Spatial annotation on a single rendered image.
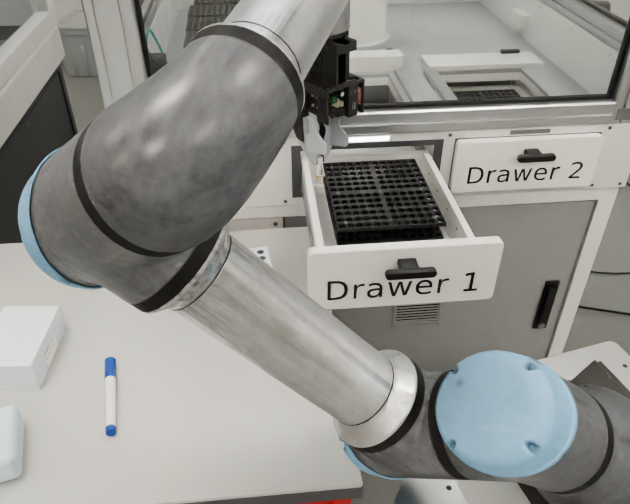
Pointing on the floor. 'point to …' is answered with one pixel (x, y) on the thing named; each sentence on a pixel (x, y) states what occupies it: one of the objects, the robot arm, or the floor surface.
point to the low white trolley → (159, 403)
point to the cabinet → (517, 316)
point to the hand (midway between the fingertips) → (316, 153)
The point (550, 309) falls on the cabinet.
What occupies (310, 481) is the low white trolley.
